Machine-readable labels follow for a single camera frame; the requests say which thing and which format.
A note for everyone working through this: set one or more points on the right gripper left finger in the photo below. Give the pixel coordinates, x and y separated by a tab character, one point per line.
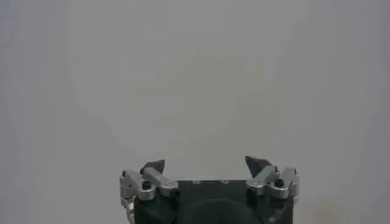
158	179

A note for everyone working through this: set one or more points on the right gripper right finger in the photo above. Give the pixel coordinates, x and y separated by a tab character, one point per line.
265	178

